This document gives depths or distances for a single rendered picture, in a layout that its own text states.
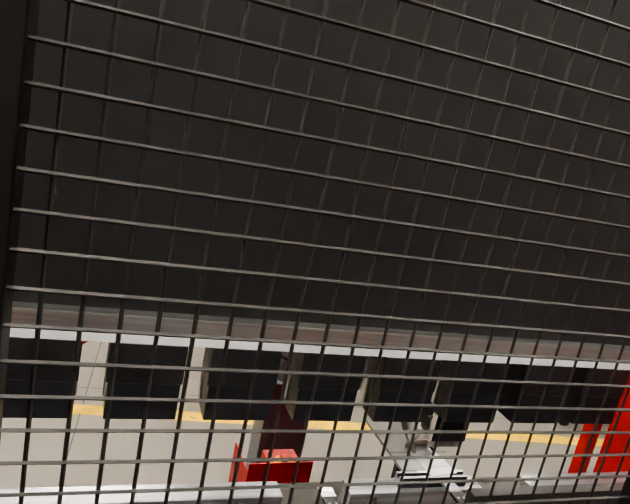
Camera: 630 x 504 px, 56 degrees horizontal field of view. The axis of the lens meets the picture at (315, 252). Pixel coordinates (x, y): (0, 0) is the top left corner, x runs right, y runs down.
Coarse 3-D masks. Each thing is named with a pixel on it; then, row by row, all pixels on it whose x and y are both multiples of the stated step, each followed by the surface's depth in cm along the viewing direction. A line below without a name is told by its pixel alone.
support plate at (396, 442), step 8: (368, 424) 174; (376, 424) 174; (384, 424) 175; (392, 424) 176; (400, 424) 177; (384, 440) 166; (392, 440) 167; (400, 440) 168; (392, 448) 163; (400, 448) 164; (440, 448) 168; (400, 464) 156; (408, 464) 157; (416, 464) 158; (456, 464) 162
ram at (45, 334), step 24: (24, 336) 109; (48, 336) 110; (72, 336) 111; (96, 336) 113; (144, 336) 116; (456, 360) 142; (480, 360) 144; (504, 360) 146; (528, 360) 149; (552, 360) 151
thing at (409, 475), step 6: (396, 474) 152; (408, 474) 153; (414, 474) 154; (420, 474) 154; (456, 474) 158; (462, 474) 159; (396, 480) 152; (408, 480) 151; (414, 480) 151; (420, 480) 152; (402, 486) 151; (408, 486) 151; (414, 486) 152; (420, 486) 153; (426, 486) 153; (432, 486) 154; (438, 486) 155
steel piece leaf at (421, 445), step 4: (416, 440) 165; (420, 440) 166; (424, 440) 167; (408, 444) 165; (416, 444) 166; (420, 444) 167; (424, 444) 167; (416, 448) 165; (420, 448) 166; (424, 448) 166; (428, 448) 166; (412, 452) 163; (416, 452) 163; (420, 452) 163; (424, 452) 164; (428, 452) 164; (416, 460) 159; (420, 460) 159; (424, 460) 160; (428, 460) 160; (436, 460) 161; (440, 460) 162; (444, 460) 162; (420, 464) 158; (424, 464) 158; (428, 464) 158; (432, 464) 159; (436, 464) 159; (440, 464) 160; (444, 464) 160; (448, 464) 160; (424, 468) 156
